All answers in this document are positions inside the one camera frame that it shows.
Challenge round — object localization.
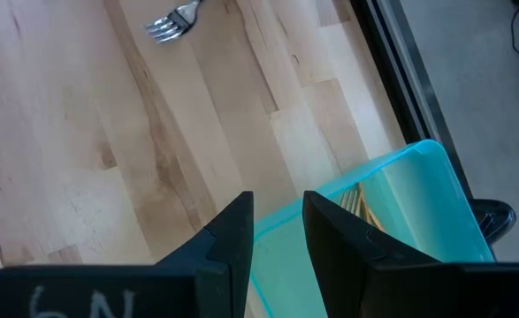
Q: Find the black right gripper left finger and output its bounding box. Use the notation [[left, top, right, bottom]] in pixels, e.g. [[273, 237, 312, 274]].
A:
[[0, 190, 255, 318]]

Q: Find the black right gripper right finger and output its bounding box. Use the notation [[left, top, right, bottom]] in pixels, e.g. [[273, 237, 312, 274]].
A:
[[301, 189, 519, 318]]

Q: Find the gold fork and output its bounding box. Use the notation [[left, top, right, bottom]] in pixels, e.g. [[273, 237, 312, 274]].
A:
[[338, 188, 361, 212], [355, 182, 387, 234]]

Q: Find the teal plastic bin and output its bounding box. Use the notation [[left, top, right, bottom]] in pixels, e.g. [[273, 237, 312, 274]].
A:
[[248, 139, 497, 318]]

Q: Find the red handled fork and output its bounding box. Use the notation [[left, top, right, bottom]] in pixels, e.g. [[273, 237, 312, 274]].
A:
[[142, 0, 203, 44]]

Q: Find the black aluminium table frame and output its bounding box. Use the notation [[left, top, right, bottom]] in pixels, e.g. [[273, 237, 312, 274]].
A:
[[349, 0, 477, 204]]

